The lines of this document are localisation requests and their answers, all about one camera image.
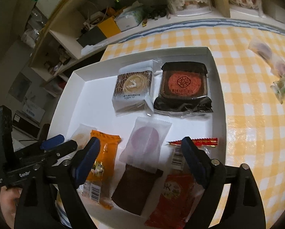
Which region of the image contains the purple ring cookie packet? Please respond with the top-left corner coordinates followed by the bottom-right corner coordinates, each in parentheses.
top-left (248, 38), bottom-right (273, 67)

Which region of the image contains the white shallow cardboard box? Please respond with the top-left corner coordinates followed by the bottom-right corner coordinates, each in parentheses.
top-left (48, 47), bottom-right (226, 228)

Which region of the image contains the red snack packet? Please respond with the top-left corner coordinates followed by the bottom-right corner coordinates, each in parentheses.
top-left (144, 137), bottom-right (219, 229)

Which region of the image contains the clear boxed mooncake beige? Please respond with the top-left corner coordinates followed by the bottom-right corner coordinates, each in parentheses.
top-left (112, 60), bottom-right (161, 116)

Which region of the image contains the person's left hand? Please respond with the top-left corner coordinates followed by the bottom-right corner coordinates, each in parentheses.
top-left (0, 186), bottom-right (22, 228)

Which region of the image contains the tissue box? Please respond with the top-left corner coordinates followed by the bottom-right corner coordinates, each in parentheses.
top-left (115, 1), bottom-right (145, 31)

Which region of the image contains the pink ring cookie packet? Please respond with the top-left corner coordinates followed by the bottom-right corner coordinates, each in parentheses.
top-left (271, 56), bottom-right (285, 77)

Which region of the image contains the black boxed red mooncake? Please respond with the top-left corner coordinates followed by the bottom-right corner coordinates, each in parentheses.
top-left (154, 61), bottom-right (213, 117)

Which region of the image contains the yellow cardboard box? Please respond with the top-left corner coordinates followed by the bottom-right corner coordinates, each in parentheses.
top-left (97, 17), bottom-right (121, 38)

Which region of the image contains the beige ring cookie packet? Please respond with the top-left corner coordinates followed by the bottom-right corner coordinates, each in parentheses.
top-left (70, 124), bottom-right (96, 150)

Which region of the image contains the brown snack packet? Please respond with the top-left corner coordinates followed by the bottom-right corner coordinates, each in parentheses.
top-left (111, 164), bottom-right (163, 216)

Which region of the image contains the wooden bedside shelf unit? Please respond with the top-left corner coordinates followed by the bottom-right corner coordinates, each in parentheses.
top-left (29, 0), bottom-right (285, 82)

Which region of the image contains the green white candy packet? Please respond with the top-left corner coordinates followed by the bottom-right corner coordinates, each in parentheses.
top-left (270, 75), bottom-right (285, 104)

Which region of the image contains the purple round cookie packet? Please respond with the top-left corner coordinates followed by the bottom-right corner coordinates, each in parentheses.
top-left (119, 117), bottom-right (172, 173)

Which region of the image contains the yellow white checkered cloth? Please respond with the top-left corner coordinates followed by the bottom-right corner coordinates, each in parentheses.
top-left (103, 26), bottom-right (285, 228)

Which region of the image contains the wine glass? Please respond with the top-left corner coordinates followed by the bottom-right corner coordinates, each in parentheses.
top-left (31, 8), bottom-right (48, 27)

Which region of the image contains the orange snack packet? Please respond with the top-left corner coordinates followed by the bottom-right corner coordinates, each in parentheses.
top-left (82, 130), bottom-right (121, 210)

